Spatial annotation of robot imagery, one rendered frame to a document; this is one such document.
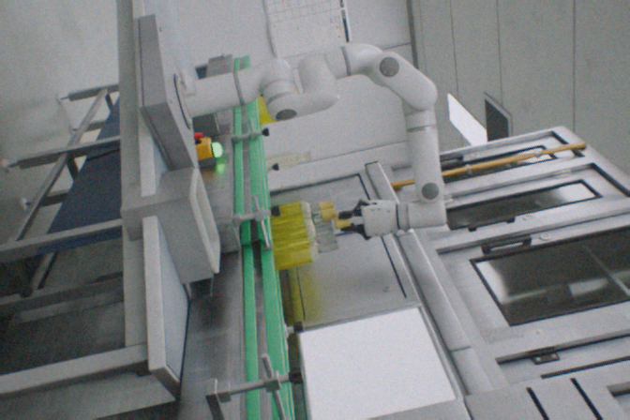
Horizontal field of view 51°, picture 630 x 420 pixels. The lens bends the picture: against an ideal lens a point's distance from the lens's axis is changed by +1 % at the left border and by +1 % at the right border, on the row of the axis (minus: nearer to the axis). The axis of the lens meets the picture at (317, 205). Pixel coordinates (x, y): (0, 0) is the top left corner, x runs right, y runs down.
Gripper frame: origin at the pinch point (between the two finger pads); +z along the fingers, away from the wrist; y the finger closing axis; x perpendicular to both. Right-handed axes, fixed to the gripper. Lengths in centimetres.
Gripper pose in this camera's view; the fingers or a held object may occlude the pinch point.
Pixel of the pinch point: (346, 220)
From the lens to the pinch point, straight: 191.6
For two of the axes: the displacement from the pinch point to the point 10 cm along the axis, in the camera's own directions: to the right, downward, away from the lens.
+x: -1.4, 4.9, -8.6
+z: -9.7, 0.9, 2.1
